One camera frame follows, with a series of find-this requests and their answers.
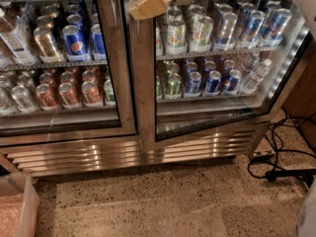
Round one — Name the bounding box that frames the fridge glass door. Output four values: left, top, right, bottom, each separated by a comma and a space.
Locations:
0, 0, 134, 147
128, 0, 308, 149

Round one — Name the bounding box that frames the stainless steel fridge base grille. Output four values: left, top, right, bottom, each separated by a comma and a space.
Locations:
1, 121, 269, 177

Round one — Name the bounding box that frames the white green soda can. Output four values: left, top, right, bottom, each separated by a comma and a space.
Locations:
166, 19, 187, 55
190, 15, 213, 52

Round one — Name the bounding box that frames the white green soda can right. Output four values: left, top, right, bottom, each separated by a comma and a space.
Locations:
190, 15, 213, 52

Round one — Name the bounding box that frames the silver blue energy can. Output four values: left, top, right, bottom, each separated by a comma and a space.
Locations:
260, 8, 292, 46
214, 12, 238, 50

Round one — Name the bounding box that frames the green sprite can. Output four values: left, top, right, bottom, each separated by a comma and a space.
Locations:
165, 73, 182, 99

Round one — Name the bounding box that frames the blue pepsi can front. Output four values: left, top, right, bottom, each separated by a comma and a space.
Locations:
62, 25, 90, 62

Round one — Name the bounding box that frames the blue pepsi can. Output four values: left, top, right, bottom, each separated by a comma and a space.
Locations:
62, 25, 90, 62
185, 72, 201, 97

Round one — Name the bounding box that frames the blue pepsi can lower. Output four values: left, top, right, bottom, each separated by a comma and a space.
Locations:
185, 72, 201, 97

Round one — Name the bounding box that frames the red coke can right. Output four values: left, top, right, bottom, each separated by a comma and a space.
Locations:
81, 81, 103, 107

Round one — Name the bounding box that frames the red coke can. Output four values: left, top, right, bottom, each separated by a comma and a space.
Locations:
36, 84, 60, 111
58, 83, 81, 110
81, 81, 103, 107

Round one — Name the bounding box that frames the gold soda can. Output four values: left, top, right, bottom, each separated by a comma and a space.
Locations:
34, 28, 64, 63

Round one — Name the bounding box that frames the silver blue energy can right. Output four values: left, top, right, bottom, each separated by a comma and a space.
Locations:
260, 8, 292, 46

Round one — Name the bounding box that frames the clear water bottle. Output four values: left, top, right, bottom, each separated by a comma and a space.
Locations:
240, 58, 272, 95

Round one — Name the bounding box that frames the red coke can middle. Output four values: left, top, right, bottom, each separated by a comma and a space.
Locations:
58, 83, 81, 110

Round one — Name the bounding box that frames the iced tea bottle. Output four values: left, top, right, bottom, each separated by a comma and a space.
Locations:
0, 9, 37, 65

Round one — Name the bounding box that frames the red coke can left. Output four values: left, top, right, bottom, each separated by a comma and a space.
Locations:
36, 84, 60, 111

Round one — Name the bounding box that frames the silver diet coke can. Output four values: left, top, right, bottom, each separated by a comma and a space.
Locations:
11, 86, 38, 113

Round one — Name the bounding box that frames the translucent plastic bin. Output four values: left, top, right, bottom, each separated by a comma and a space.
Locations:
0, 173, 40, 237

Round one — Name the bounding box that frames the black power cable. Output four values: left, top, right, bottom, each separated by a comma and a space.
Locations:
247, 109, 316, 184

